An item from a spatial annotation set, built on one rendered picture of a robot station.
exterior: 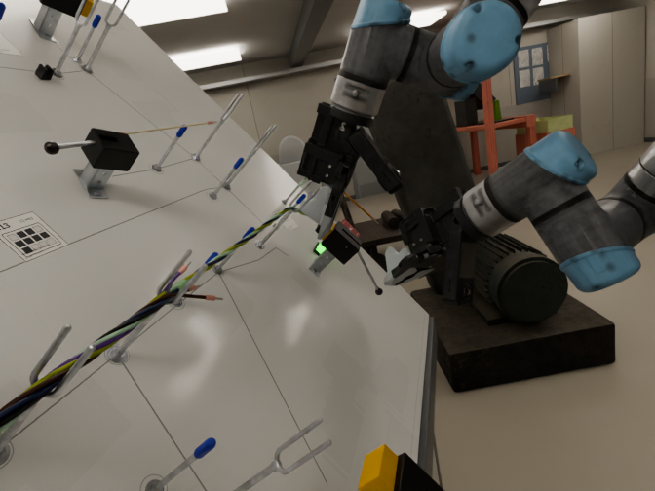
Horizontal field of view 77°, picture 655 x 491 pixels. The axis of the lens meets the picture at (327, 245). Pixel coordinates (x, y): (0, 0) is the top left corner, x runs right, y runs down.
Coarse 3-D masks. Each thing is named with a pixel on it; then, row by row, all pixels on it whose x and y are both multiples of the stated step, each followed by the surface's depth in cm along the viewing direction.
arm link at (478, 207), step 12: (468, 192) 58; (480, 192) 56; (468, 204) 57; (480, 204) 55; (468, 216) 57; (480, 216) 56; (492, 216) 55; (480, 228) 57; (492, 228) 56; (504, 228) 56
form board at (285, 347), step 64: (0, 0) 63; (0, 64) 53; (64, 64) 63; (128, 64) 78; (0, 128) 46; (64, 128) 53; (128, 128) 63; (192, 128) 78; (0, 192) 41; (64, 192) 46; (128, 192) 53; (192, 192) 64; (256, 192) 79; (0, 256) 36; (64, 256) 41; (128, 256) 46; (192, 256) 54; (256, 256) 64; (0, 320) 33; (64, 320) 36; (192, 320) 46; (256, 320) 54; (320, 320) 64; (384, 320) 79; (0, 384) 30; (128, 384) 36; (192, 384) 41; (256, 384) 47; (320, 384) 54; (384, 384) 64; (64, 448) 30; (128, 448) 33; (192, 448) 36; (256, 448) 41
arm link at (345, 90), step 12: (336, 84) 60; (348, 84) 58; (360, 84) 58; (336, 96) 60; (348, 96) 59; (360, 96) 59; (372, 96) 59; (348, 108) 60; (360, 108) 59; (372, 108) 60
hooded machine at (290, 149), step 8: (288, 136) 662; (296, 136) 665; (280, 144) 663; (288, 144) 663; (296, 144) 664; (280, 152) 665; (288, 152) 666; (296, 152) 667; (280, 160) 668; (288, 160) 669; (296, 160) 670; (288, 168) 668; (296, 168) 670; (296, 176) 673; (304, 184) 678; (312, 184) 679; (320, 184) 680
